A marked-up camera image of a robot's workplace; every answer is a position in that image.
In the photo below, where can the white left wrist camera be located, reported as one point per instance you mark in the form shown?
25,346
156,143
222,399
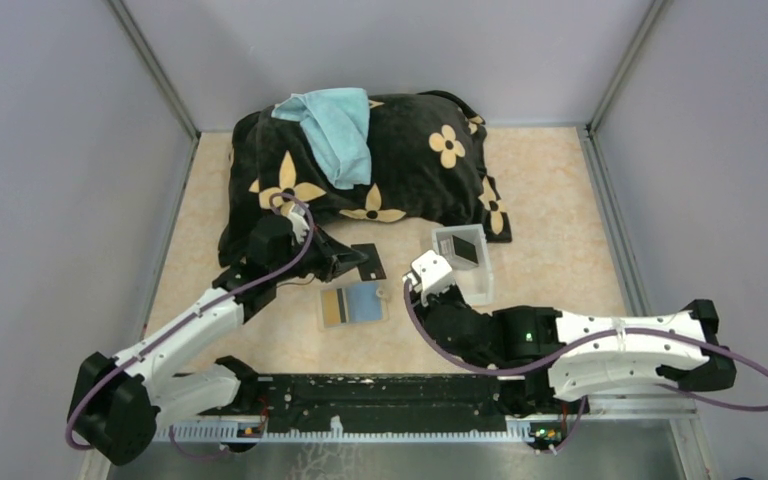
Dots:
300,226

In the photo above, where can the light blue towel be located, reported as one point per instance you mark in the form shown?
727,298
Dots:
336,124

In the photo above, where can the stack of credit cards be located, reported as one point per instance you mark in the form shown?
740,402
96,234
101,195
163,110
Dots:
461,254

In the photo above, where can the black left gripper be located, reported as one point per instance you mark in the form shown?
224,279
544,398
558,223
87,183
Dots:
333,261

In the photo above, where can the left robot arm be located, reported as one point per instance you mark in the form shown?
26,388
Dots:
121,401

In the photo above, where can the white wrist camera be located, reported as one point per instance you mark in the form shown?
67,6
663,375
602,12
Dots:
429,274
300,226

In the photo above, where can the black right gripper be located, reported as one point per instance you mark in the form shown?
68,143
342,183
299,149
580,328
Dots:
421,310

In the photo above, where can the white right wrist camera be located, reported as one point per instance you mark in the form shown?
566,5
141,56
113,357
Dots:
429,274

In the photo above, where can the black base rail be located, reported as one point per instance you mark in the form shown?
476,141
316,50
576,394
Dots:
395,404

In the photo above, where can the white plastic tray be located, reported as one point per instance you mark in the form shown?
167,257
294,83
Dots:
477,285

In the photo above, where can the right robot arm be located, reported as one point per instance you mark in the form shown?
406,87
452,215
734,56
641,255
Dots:
577,355

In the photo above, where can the black credit card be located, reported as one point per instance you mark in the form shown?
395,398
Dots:
372,268

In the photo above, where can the beige card holder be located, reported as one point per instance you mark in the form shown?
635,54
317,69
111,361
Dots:
367,303

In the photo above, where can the black pillow with yellow flowers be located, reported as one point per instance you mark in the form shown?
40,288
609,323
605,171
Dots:
428,162

